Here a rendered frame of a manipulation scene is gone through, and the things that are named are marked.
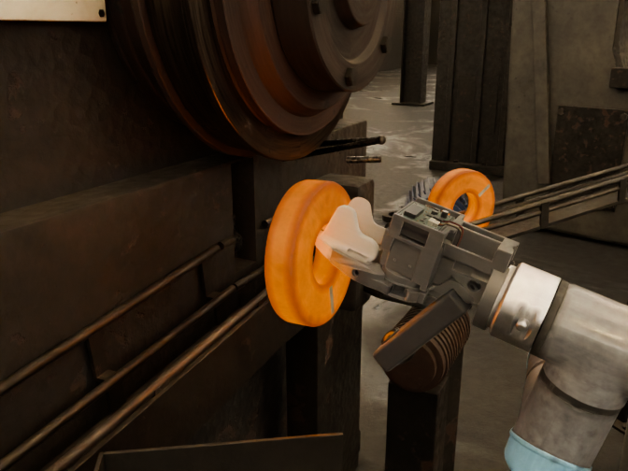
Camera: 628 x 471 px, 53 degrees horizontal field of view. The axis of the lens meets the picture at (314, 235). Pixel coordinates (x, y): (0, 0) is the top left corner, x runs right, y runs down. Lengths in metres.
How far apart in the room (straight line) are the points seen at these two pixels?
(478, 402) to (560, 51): 2.05
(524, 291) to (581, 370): 0.08
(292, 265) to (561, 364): 0.26
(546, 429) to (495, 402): 1.39
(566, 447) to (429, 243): 0.22
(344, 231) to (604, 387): 0.27
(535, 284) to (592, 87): 2.90
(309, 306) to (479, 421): 1.32
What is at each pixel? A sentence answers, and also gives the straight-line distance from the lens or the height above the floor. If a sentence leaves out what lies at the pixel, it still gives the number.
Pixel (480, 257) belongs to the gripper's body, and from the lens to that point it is 0.60.
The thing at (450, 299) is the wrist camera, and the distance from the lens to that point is 0.62.
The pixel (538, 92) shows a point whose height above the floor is 0.75.
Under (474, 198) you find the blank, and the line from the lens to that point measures 1.35.
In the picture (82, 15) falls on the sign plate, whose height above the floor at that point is 1.07.
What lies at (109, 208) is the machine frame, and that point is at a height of 0.86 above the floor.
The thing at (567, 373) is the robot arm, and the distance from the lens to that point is 0.61.
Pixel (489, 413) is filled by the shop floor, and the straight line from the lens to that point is 1.97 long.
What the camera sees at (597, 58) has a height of 0.92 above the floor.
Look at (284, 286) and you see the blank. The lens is 0.62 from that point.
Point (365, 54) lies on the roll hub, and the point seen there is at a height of 1.02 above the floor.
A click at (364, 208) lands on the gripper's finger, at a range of 0.66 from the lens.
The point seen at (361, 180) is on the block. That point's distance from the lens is 1.12.
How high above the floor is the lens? 1.05
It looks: 18 degrees down
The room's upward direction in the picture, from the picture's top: straight up
